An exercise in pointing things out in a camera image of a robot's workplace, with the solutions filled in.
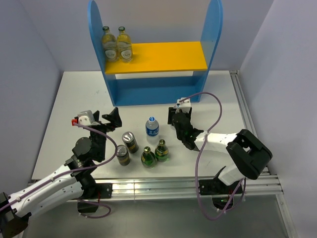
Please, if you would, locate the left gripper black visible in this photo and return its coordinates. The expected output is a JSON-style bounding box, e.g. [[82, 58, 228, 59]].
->
[[90, 107, 121, 159]]

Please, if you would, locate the Pocari water bottle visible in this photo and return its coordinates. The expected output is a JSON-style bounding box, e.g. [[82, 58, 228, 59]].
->
[[145, 117, 159, 145]]

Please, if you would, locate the green glass bottle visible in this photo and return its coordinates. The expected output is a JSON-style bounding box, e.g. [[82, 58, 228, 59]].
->
[[141, 146, 156, 168], [155, 139, 169, 162]]

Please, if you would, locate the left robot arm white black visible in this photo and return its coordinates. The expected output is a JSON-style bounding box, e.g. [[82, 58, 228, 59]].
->
[[0, 107, 122, 238]]

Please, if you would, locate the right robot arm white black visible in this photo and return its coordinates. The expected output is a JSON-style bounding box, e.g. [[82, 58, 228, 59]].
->
[[167, 107, 272, 193]]

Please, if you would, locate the blue shelf with yellow board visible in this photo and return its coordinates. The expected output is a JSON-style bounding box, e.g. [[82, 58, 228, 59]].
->
[[87, 0, 223, 106]]

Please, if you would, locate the black gold can rear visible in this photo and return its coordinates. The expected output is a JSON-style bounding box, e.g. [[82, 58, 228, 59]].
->
[[122, 131, 139, 153]]

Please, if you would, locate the black gold can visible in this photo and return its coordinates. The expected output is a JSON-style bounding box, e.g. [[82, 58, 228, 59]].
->
[[122, 131, 139, 153], [116, 145, 130, 166]]

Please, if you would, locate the black gold can front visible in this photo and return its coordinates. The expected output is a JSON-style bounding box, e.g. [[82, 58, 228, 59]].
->
[[116, 145, 130, 166]]

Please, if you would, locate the right yellow soda water bottle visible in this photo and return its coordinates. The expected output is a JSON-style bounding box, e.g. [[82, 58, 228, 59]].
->
[[116, 26, 133, 63]]

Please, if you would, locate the yellow soda water bottle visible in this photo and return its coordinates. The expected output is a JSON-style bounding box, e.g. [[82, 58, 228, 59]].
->
[[116, 26, 133, 63], [102, 26, 118, 62]]

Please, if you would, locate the left yellow soda water bottle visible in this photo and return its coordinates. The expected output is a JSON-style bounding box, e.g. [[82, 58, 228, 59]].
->
[[102, 26, 118, 62]]

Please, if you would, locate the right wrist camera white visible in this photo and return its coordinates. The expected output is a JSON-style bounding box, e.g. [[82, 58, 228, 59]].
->
[[174, 98, 192, 114]]

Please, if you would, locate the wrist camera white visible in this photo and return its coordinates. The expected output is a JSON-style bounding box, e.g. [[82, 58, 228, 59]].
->
[[174, 98, 192, 114], [71, 110, 95, 126]]

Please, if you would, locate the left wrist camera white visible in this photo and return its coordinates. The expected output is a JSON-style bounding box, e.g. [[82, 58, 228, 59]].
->
[[71, 110, 95, 126]]

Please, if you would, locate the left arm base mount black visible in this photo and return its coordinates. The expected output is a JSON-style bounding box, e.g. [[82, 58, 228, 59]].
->
[[77, 183, 112, 214]]

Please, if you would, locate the aluminium rail right side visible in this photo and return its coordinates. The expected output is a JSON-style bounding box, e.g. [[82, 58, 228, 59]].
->
[[229, 70, 298, 238]]

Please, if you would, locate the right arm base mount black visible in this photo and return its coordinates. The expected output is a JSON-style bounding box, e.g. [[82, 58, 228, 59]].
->
[[199, 179, 238, 210]]

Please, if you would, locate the aluminium rail frame front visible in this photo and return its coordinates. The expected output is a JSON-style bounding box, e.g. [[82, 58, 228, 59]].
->
[[96, 173, 283, 201]]

